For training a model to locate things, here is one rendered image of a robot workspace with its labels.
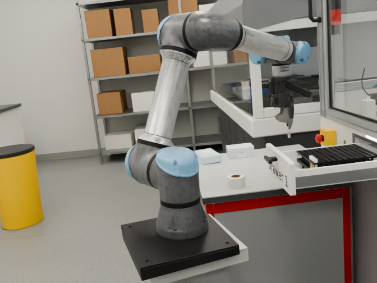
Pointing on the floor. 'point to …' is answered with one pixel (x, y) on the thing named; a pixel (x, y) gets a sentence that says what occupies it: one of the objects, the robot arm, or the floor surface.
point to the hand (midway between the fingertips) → (290, 125)
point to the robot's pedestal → (206, 273)
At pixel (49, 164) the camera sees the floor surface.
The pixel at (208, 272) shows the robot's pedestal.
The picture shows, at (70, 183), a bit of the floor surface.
